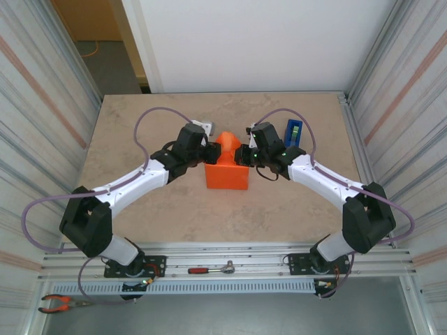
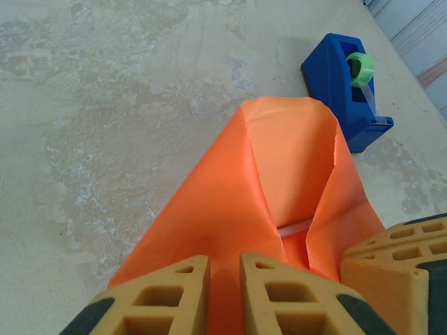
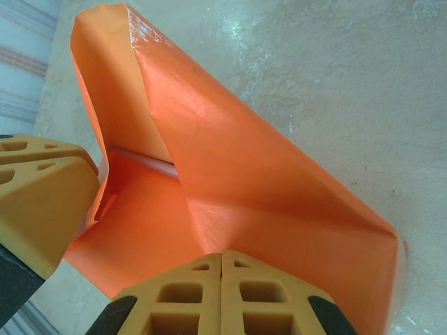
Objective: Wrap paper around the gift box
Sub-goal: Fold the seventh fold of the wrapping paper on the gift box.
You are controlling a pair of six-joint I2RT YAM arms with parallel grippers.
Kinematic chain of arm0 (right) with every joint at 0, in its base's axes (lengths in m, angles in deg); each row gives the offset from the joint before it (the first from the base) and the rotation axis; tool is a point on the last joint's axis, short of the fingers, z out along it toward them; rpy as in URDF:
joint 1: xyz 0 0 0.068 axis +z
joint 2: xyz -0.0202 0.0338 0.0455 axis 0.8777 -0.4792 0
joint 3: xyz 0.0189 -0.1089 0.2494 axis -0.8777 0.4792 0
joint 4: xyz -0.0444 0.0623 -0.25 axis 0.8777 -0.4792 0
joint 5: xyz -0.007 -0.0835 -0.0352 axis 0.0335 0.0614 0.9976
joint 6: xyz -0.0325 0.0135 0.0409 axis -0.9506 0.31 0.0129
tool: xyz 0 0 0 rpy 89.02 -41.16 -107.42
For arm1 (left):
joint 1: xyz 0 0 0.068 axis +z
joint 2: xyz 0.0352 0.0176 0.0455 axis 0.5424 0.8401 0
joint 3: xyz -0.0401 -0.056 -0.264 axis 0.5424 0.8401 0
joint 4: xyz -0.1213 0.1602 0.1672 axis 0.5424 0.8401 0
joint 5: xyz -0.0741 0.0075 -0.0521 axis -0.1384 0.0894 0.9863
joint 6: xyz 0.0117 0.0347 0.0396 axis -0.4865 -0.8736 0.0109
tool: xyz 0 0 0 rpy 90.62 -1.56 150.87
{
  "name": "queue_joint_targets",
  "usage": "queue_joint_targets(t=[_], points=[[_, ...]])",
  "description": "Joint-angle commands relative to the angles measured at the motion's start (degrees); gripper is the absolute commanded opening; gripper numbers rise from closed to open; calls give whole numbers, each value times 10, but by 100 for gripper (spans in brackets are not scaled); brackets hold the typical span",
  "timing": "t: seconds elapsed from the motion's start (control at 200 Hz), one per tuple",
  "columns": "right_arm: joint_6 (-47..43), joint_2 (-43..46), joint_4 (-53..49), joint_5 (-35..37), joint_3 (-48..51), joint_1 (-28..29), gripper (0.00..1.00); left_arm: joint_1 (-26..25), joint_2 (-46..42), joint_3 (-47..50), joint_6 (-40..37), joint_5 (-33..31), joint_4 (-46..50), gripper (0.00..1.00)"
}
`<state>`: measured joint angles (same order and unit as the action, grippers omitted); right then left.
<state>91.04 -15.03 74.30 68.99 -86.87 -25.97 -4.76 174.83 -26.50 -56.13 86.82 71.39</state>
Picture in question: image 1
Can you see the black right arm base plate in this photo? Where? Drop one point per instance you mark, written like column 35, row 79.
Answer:
column 297, row 260

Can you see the blue tape dispenser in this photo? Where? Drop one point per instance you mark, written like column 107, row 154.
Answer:
column 289, row 137

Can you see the aluminium rail frame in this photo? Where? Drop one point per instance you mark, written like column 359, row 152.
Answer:
column 244, row 251

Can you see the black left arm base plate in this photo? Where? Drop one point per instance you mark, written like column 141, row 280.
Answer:
column 159, row 261

